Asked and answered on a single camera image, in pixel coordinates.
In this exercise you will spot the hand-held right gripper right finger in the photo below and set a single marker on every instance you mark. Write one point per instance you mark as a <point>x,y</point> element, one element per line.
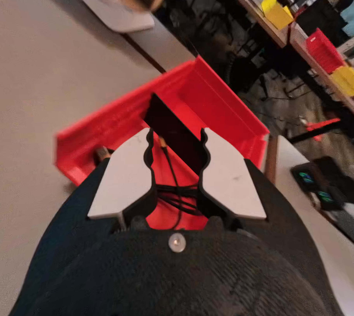
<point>232,183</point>

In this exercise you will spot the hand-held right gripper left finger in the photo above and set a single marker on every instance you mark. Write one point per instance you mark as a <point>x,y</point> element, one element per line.
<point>121,183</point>

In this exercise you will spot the red plastic bin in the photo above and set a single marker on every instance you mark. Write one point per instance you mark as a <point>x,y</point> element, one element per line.
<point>207,94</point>
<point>323,50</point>

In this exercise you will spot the grey desk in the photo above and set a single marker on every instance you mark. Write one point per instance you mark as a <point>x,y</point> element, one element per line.
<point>55,86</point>
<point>312,238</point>

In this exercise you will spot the black digital display box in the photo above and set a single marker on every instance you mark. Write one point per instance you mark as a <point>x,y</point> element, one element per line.
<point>304,177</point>
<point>326,197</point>

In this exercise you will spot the black bin divider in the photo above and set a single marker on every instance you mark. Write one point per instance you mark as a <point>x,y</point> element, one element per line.
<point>177,133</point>

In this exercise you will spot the yellow plastic bin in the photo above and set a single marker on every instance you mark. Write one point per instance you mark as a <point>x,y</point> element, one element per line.
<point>276,14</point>
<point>344,80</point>

